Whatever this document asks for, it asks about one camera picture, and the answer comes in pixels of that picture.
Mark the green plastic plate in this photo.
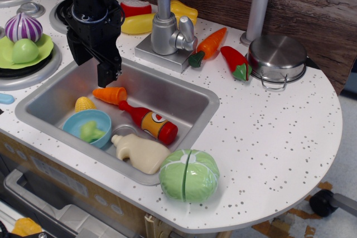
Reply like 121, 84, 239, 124
1, 34, 54, 69

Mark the light blue plastic bowl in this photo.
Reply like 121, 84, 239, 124
62, 109, 112, 148

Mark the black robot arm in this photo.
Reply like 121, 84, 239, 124
64, 0, 125, 88

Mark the red toy ketchup bottle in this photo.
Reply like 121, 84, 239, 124
118, 101, 178, 145

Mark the light green toy lime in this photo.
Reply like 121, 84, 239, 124
12, 38, 39, 64

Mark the orange toy carrot piece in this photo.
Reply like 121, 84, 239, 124
92, 87, 127, 105

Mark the green toy cabbage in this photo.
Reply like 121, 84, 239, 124
159, 149, 220, 202

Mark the grey stove knob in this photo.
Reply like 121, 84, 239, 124
16, 2, 46, 18

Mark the green toy broccoli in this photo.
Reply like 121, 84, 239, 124
79, 120, 106, 143

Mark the cream toy squeeze bottle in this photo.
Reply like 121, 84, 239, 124
111, 134, 171, 174

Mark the yellow toy corn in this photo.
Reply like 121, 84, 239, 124
75, 96, 96, 113

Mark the black caster wheel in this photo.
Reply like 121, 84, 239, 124
309, 190, 337, 217

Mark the silver toy faucet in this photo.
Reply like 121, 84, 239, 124
135, 0, 197, 73

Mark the red toy chili pepper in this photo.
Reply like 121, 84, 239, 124
220, 46, 252, 81

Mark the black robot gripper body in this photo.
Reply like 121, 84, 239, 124
65, 0, 122, 65

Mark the orange toy carrot with stem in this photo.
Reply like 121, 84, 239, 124
188, 27, 227, 68

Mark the purple striped toy onion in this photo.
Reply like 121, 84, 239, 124
5, 12, 43, 43

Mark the stainless steel pot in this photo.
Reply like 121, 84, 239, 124
245, 35, 307, 91

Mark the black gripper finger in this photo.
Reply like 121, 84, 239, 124
66, 30, 92, 66
97, 62, 121, 88

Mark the light blue toy piece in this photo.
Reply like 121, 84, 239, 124
0, 93, 15, 104

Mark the yellow toy pepper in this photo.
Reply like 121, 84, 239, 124
170, 0, 198, 26

